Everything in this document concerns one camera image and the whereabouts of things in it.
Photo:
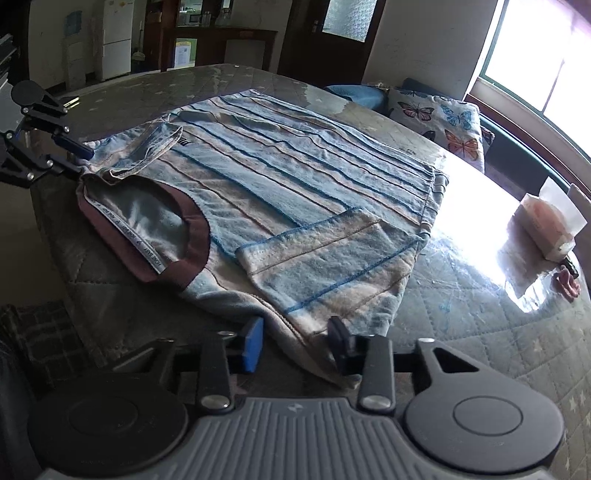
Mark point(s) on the green framed window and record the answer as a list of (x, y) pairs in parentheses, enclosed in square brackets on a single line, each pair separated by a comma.
[(545, 60)]

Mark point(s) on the white tissue box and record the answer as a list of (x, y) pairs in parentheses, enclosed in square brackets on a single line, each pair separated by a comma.
[(545, 226)]

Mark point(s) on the plain white pillow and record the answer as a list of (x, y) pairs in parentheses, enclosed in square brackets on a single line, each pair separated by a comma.
[(582, 207)]

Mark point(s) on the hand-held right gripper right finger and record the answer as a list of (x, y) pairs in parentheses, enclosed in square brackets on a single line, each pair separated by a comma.
[(344, 346)]

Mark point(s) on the dark wooden cabinet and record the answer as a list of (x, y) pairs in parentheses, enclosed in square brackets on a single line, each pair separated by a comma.
[(212, 46)]

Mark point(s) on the microwave oven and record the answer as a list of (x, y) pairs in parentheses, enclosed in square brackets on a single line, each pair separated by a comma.
[(195, 19)]

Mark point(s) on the blue sofa bench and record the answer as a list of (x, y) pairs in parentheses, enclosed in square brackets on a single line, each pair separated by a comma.
[(508, 138)]

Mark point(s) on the small black object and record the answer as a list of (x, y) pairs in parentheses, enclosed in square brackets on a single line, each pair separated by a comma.
[(570, 266)]

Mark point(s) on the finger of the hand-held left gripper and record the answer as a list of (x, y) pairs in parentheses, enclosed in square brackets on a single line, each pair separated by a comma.
[(41, 166), (78, 147)]

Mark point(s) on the blue beige striped shirt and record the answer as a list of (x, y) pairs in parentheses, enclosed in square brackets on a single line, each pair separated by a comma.
[(300, 184)]

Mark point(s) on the small pink cloth item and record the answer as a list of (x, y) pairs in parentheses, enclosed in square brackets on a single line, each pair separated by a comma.
[(568, 286)]

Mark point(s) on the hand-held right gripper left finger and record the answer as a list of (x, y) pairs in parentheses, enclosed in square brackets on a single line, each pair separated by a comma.
[(251, 346)]

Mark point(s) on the dark plaid cloth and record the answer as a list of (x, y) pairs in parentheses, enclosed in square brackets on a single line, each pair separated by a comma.
[(46, 337)]

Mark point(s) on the white refrigerator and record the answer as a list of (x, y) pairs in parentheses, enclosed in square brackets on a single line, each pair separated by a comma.
[(115, 46)]

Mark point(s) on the yellow paper poster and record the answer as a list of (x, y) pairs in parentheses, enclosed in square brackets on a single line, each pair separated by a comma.
[(184, 53)]

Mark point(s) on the blue bolster cushion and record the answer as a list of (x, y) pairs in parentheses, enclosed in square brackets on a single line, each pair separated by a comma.
[(358, 96)]

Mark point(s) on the white water dispenser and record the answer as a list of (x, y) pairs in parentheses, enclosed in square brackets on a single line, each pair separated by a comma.
[(78, 55)]

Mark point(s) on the butterfly print pillow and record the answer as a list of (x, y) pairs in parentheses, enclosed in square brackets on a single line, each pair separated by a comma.
[(438, 120)]

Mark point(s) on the dark wooden glass door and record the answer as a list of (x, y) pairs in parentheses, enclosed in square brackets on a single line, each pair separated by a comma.
[(300, 46)]

